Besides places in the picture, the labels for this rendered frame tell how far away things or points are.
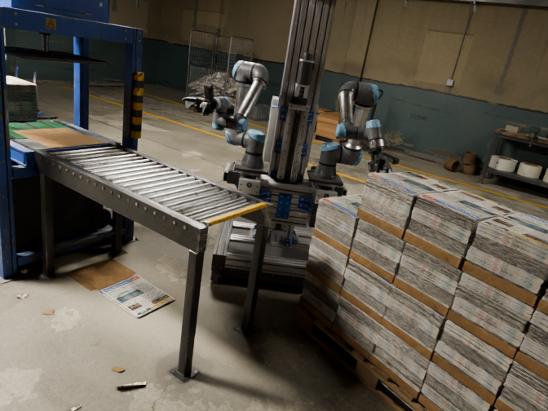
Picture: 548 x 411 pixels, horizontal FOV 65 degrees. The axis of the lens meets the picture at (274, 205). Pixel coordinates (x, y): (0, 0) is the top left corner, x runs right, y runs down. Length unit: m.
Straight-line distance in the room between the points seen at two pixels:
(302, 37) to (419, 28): 6.31
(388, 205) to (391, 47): 7.27
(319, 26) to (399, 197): 1.35
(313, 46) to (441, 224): 1.49
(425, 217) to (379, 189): 0.27
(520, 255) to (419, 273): 0.45
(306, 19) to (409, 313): 1.86
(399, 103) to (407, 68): 0.66
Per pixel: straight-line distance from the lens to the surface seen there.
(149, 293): 2.86
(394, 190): 2.06
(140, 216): 2.13
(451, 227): 1.93
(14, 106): 3.60
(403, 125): 9.05
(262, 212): 2.25
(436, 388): 2.18
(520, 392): 1.99
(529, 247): 1.80
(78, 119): 3.71
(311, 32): 2.92
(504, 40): 8.74
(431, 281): 2.03
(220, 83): 9.88
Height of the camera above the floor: 1.56
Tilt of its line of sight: 20 degrees down
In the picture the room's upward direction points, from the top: 9 degrees clockwise
